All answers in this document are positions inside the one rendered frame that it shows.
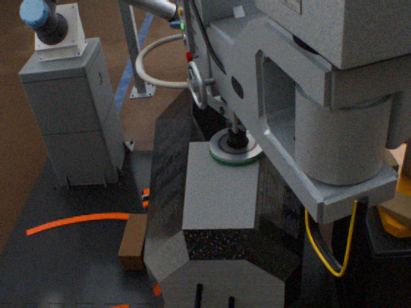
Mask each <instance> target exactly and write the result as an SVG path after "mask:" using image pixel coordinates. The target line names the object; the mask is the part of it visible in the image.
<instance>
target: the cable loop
mask: <svg viewBox="0 0 411 308"><path fill-rule="evenodd" d="M368 201H369V197H368V196H366V197H365V198H362V199H359V200H356V201H354V202H353V208H352V216H351V221H350V227H349V237H348V243H347V246H346V254H345V258H344V262H343V266H342V265H341V264H340V263H339V262H338V261H337V260H336V258H335V257H334V255H333V254H332V252H331V251H330V250H329V248H328V247H327V245H326V243H325V242H324V240H323V238H322V236H321V234H320V229H319V223H318V222H317V223H316V222H315V221H314V219H313V218H312V216H311V215H310V214H309V213H308V211H307V210H306V208H305V224H306V229H307V232H308V236H309V239H310V240H311V243H312V245H313V248H314V249H315V250H316V252H317V254H318V255H319V256H320V259H321V260H322V261H323V263H324V264H325V265H326V266H327V267H328V269H329V270H330V271H331V272H332V273H333V274H334V275H335V276H337V277H338V278H339V279H349V278H350V277H351V276H352V275H353V274H354V271H355V269H356V267H357V261H358V257H359V253H360V245H361V242H362V239H363V232H364V227H365V219H366V214H367V209H368Z"/></svg>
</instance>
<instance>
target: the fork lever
mask: <svg viewBox="0 0 411 308"><path fill-rule="evenodd" d="M207 96H208V105H210V106H211V107H212V108H214V109H215V110H216V111H218V112H219V113H220V114H221V115H222V116H224V117H225V118H227V120H225V122H226V126H227V127H228V129H229V130H230V129H232V128H233V124H232V121H231V120H230V119H229V115H228V108H227V104H226V103H225V102H223V101H222V100H220V96H218V97H215V98H213V97H211V96H210V95H209V93H208V91H207ZM238 128H239V129H241V130H242V131H243V132H245V131H247V129H246V128H245V127H244V125H243V124H242V123H241V120H240V119H239V118H238Z"/></svg>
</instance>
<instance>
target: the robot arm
mask: <svg viewBox="0 0 411 308"><path fill-rule="evenodd" d="M118 1H123V2H125V3H126V4H129V5H131V6H133V7H136V8H138V9H140V10H143V11H145V12H147V13H151V14H153V15H155V16H157V17H159V18H162V19H164V20H165V21H169V22H170V27H172V28H174V29H181V21H180V16H179V14H178V3H177V0H174V3H173V4H172V3H170V2H168V1H166V0H118ZM57 2H58V0H23V3H22V5H21V8H20V10H19V13H20V17H21V19H22V20H23V21H24V23H25V24H26V25H27V26H28V27H30V28H31V30H34V31H35V32H36V34H37V38H38V40H40V41H41V42H43V43H44V44H46V45H55V44H57V43H60V42H62V41H63V40H64V39H65V37H66V36H67V34H68V29H69V28H68V20H66V19H65V17H64V16H63V15H61V14H59V13H56V8H57Z"/></svg>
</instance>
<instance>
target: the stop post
mask: <svg viewBox="0 0 411 308"><path fill-rule="evenodd" d="M118 3H119V7H120V12H121V15H122V22H123V27H124V31H125V34H126V40H127V46H128V52H129V55H130V59H131V65H132V68H133V74H134V80H135V84H136V86H133V89H132V91H131V96H130V99H132V98H149V97H153V94H154V91H155V88H156V86H154V85H152V84H150V85H148V84H147V82H146V81H144V80H143V79H142V78H140V77H139V75H138V74H137V69H136V60H137V57H138V56H139V54H140V53H141V50H140V46H139V40H138V33H137V27H136V23H135V20H134V14H133V7H132V6H131V5H129V4H126V3H125V2H123V1H118Z"/></svg>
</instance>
